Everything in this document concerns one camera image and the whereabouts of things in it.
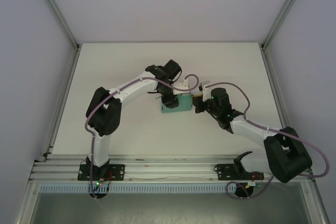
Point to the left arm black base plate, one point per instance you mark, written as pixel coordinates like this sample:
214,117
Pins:
118,171

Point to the metal sheet panel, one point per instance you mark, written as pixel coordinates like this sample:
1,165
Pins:
168,208

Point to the small board with LEDs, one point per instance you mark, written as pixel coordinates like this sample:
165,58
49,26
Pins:
99,182

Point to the aluminium mounting rail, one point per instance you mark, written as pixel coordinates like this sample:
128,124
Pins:
170,167

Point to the teal paper box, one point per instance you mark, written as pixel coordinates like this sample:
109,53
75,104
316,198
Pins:
185,103

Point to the small white connector board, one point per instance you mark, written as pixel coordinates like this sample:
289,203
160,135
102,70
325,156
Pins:
253,184

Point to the aluminium frame post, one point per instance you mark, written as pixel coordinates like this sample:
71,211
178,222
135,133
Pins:
57,11
283,11

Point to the right aluminium side rail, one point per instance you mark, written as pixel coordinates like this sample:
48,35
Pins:
272,77

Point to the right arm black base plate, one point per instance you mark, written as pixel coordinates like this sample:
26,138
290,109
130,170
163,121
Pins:
223,171

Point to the aluminium side rail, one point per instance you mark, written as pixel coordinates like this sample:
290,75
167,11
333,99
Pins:
272,77
63,103

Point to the right aluminium frame post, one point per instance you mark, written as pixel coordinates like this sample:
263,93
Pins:
283,11

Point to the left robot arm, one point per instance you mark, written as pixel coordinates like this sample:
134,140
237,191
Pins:
105,113

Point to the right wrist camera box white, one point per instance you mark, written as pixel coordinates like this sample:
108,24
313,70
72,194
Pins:
203,86

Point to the left aluminium frame post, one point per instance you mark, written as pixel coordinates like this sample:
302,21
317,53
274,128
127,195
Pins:
57,11

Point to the left aluminium side rail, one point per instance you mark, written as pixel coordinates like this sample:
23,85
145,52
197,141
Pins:
63,103

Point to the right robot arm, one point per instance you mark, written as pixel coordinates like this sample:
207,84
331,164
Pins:
288,155

